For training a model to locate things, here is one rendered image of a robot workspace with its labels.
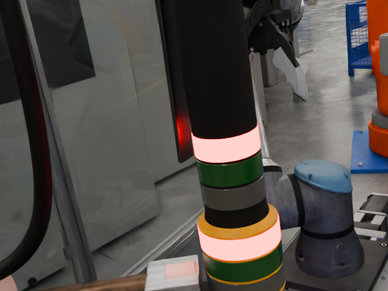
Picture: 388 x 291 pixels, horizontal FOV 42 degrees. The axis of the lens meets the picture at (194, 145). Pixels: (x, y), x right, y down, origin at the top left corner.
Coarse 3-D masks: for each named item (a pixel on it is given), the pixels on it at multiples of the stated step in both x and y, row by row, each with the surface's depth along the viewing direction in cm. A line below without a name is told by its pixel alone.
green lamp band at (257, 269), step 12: (276, 252) 26; (204, 264) 27; (216, 264) 26; (228, 264) 25; (240, 264) 25; (252, 264) 25; (264, 264) 26; (276, 264) 26; (216, 276) 26; (228, 276) 26; (240, 276) 26; (252, 276) 26; (264, 276) 26
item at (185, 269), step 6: (168, 264) 28; (174, 264) 28; (180, 264) 28; (186, 264) 28; (192, 264) 28; (198, 264) 28; (168, 270) 27; (174, 270) 27; (180, 270) 27; (186, 270) 27; (192, 270) 27; (198, 270) 27; (168, 276) 27; (174, 276) 27; (180, 276) 27; (186, 276) 27
